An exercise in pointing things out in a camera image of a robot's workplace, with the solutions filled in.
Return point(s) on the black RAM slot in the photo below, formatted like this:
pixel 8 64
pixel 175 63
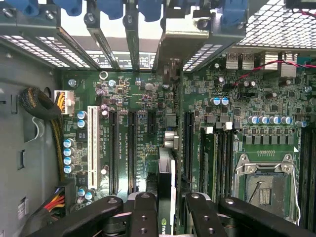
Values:
pixel 221 163
pixel 229 163
pixel 307 177

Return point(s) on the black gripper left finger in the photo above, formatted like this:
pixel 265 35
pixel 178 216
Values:
pixel 144 217

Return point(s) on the dark slot cover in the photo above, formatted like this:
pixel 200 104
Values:
pixel 133 44
pixel 103 47

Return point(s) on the blue slot clip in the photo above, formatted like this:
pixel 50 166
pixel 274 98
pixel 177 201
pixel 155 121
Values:
pixel 109 9
pixel 67 8
pixel 234 16
pixel 150 10

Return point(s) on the installed RAM stick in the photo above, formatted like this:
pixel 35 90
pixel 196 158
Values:
pixel 208 160

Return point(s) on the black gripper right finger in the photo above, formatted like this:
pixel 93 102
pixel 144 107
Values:
pixel 205 219

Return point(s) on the black power connector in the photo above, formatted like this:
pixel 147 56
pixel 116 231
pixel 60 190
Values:
pixel 67 197

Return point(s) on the green motherboard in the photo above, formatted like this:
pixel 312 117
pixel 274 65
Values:
pixel 143 158

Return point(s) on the white power connector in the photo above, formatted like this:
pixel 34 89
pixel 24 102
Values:
pixel 66 103

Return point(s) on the CPU socket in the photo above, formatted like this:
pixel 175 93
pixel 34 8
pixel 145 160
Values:
pixel 269 192

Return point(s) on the black grey PC case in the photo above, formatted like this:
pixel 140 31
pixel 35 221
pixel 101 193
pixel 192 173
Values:
pixel 24 148

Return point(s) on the long black expansion slot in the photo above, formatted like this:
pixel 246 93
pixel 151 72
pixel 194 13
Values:
pixel 188 148
pixel 132 153
pixel 114 153

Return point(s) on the silver rear port block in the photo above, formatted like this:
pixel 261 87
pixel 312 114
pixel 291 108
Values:
pixel 239 60
pixel 272 60

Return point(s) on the short black expansion slot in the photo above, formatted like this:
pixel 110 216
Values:
pixel 151 123

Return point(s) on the white expansion slot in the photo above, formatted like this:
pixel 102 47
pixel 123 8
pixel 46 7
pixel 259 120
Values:
pixel 93 148

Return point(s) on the locking lever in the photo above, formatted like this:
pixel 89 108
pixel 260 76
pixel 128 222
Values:
pixel 255 191

